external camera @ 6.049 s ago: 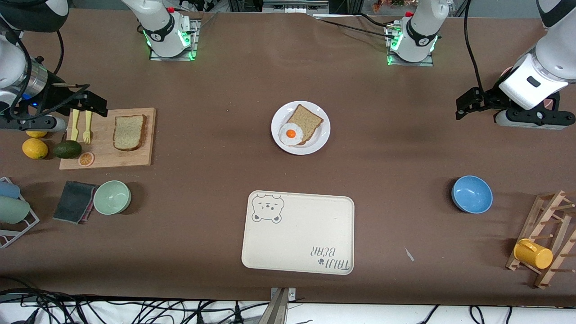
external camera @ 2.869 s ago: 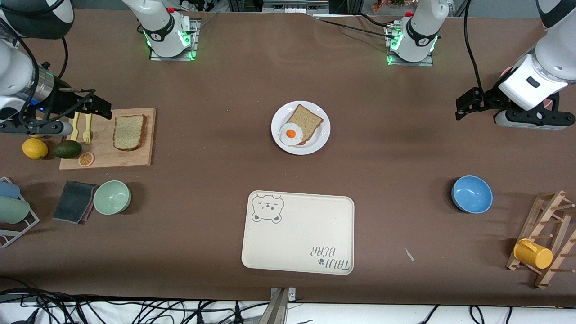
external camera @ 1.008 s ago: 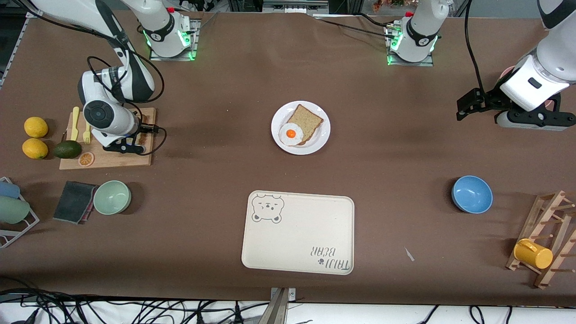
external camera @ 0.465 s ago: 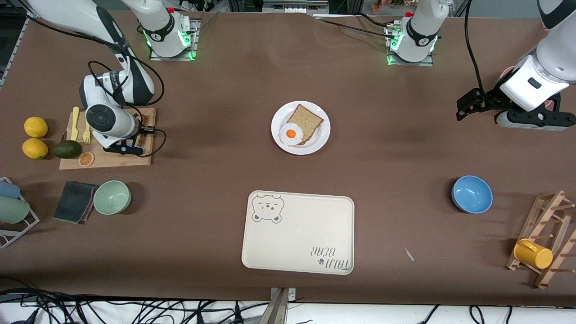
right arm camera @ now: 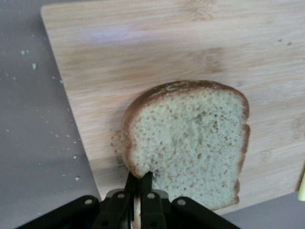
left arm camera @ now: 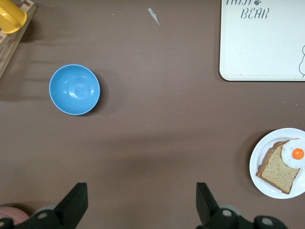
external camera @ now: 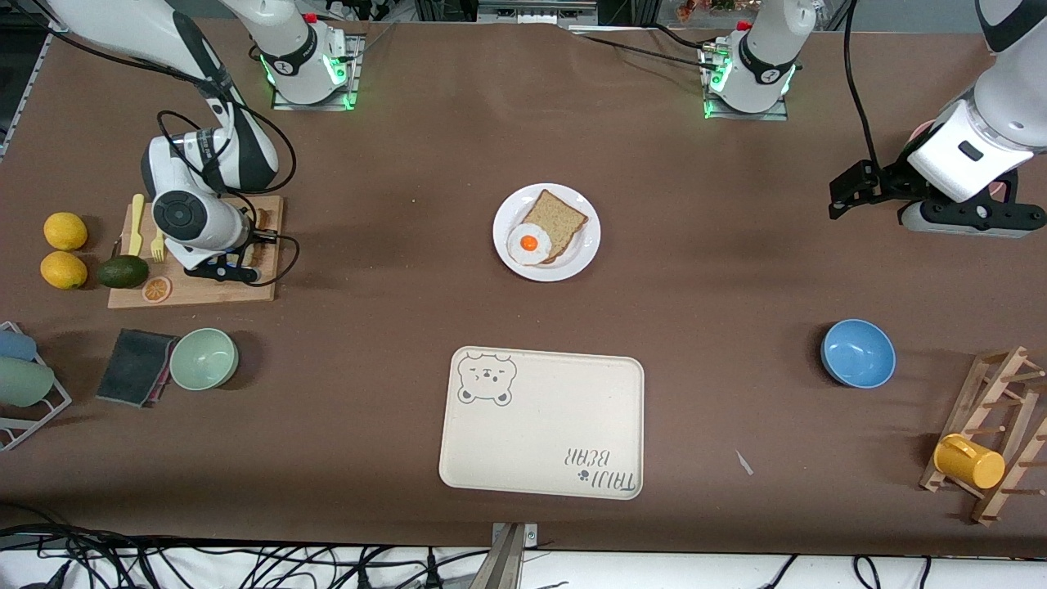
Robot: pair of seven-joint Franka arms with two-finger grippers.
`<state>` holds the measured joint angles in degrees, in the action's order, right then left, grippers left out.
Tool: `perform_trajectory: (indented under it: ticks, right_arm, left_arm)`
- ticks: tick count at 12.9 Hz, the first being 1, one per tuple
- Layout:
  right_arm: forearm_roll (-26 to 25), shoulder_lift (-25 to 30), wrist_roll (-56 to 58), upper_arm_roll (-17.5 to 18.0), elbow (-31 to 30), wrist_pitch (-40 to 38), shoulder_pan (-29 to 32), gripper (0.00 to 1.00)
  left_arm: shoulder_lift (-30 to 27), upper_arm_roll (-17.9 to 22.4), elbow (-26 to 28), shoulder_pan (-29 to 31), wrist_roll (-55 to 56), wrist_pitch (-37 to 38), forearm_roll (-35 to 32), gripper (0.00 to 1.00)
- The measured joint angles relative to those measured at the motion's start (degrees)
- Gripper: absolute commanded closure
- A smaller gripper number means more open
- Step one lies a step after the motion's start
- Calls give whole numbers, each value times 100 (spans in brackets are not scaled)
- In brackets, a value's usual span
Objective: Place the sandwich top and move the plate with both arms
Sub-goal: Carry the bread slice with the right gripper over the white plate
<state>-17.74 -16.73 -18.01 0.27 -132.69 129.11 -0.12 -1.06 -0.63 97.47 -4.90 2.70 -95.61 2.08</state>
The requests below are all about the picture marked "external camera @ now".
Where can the pale green cup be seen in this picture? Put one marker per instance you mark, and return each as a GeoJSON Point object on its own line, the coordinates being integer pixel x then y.
{"type": "Point", "coordinates": [24, 383]}

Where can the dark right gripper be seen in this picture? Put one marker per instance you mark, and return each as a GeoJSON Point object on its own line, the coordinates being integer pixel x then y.
{"type": "Point", "coordinates": [250, 235]}

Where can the white round plate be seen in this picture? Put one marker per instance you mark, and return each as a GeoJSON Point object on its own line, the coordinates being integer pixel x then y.
{"type": "Point", "coordinates": [577, 254]}

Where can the blue bowl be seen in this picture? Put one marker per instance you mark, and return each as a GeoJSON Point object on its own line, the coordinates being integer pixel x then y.
{"type": "Point", "coordinates": [859, 353]}

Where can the yellow plastic fork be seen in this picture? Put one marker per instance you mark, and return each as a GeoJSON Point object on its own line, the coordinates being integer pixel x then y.
{"type": "Point", "coordinates": [158, 245]}

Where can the wooden cutting board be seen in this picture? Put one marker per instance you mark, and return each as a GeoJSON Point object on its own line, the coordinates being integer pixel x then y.
{"type": "Point", "coordinates": [204, 294]}

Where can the yellow plastic knife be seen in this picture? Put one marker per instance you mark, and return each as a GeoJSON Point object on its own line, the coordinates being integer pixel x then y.
{"type": "Point", "coordinates": [137, 225]}

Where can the yellow lemon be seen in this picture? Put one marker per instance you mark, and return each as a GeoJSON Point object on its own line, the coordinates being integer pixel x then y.
{"type": "Point", "coordinates": [65, 231]}
{"type": "Point", "coordinates": [64, 270]}

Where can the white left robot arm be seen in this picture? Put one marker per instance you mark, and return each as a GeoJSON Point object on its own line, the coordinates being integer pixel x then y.
{"type": "Point", "coordinates": [1006, 106]}

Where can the aluminium frame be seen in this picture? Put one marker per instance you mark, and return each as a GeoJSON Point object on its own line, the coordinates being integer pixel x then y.
{"type": "Point", "coordinates": [532, 10]}

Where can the cream bear print tray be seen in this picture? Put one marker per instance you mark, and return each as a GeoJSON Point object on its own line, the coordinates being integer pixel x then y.
{"type": "Point", "coordinates": [540, 442]}

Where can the metal table edge bracket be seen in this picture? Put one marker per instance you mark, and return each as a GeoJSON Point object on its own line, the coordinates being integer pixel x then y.
{"type": "Point", "coordinates": [509, 560]}

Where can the pink bowl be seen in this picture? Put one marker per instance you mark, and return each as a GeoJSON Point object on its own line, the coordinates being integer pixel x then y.
{"type": "Point", "coordinates": [999, 186]}

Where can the light blue cup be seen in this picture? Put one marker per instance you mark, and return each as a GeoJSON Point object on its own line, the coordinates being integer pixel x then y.
{"type": "Point", "coordinates": [16, 345]}

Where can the dark grey folded cloth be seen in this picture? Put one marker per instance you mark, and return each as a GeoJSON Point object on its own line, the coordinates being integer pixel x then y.
{"type": "Point", "coordinates": [135, 366]}

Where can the small white paper scrap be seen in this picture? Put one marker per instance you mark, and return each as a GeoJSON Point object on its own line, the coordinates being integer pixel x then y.
{"type": "Point", "coordinates": [743, 462]}

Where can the mint green bowl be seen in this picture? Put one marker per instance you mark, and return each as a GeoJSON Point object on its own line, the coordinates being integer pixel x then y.
{"type": "Point", "coordinates": [204, 360]}

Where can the toy orange slice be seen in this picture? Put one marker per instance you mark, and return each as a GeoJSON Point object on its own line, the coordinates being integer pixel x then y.
{"type": "Point", "coordinates": [157, 290]}

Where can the yellow mug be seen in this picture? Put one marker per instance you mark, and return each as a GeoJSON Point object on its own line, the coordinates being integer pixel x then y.
{"type": "Point", "coordinates": [969, 462]}

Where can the green avocado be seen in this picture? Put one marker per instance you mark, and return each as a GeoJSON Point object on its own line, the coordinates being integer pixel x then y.
{"type": "Point", "coordinates": [123, 272]}

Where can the toy fried egg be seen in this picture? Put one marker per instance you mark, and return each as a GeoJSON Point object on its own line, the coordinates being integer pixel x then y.
{"type": "Point", "coordinates": [528, 244]}

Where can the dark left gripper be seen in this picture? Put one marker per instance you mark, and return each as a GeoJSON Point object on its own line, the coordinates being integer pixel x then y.
{"type": "Point", "coordinates": [893, 182]}

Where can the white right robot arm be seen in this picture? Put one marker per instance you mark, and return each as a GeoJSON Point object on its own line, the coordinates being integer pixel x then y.
{"type": "Point", "coordinates": [200, 221]}

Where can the wooden mug rack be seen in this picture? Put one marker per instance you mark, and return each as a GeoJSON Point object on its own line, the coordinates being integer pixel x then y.
{"type": "Point", "coordinates": [994, 384]}

